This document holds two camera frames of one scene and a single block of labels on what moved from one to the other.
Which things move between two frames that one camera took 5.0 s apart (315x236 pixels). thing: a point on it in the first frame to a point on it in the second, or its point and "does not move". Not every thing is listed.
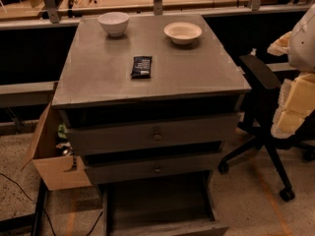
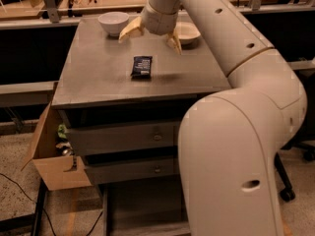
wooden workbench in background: [284, 1] does not move
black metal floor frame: [32, 220] does not move
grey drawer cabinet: [148, 103] does not move
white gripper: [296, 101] to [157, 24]
